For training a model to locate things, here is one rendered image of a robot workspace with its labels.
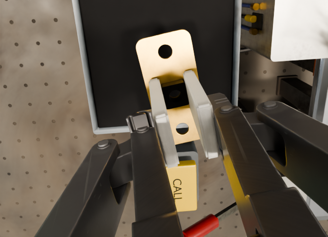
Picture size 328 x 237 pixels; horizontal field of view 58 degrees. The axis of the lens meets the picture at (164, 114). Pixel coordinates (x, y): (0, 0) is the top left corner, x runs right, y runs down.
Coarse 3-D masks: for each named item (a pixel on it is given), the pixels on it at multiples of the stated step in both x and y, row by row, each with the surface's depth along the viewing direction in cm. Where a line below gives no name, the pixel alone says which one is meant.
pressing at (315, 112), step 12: (324, 60) 44; (324, 72) 44; (312, 84) 46; (324, 84) 45; (312, 96) 47; (324, 96) 46; (312, 108) 47; (324, 108) 46; (324, 120) 48; (312, 204) 54; (324, 216) 55
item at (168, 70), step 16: (176, 32) 20; (144, 48) 20; (176, 48) 20; (192, 48) 20; (144, 64) 21; (160, 64) 21; (176, 64) 21; (192, 64) 21; (144, 80) 21; (160, 80) 21; (176, 80) 21; (176, 112) 22; (192, 128) 23
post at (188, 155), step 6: (180, 132) 37; (180, 144) 34; (186, 144) 34; (192, 144) 34; (180, 150) 33; (186, 150) 33; (192, 150) 33; (180, 156) 33; (186, 156) 33; (192, 156) 33; (198, 168) 33; (198, 174) 34; (198, 180) 34; (198, 186) 34; (198, 192) 34; (198, 198) 35
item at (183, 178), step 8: (184, 160) 32; (192, 160) 32; (168, 168) 31; (176, 168) 31; (184, 168) 31; (192, 168) 31; (168, 176) 31; (176, 176) 31; (184, 176) 31; (192, 176) 31; (176, 184) 32; (184, 184) 32; (192, 184) 32; (176, 192) 32; (184, 192) 32; (192, 192) 32; (176, 200) 32; (184, 200) 32; (192, 200) 32; (184, 208) 33; (192, 208) 33
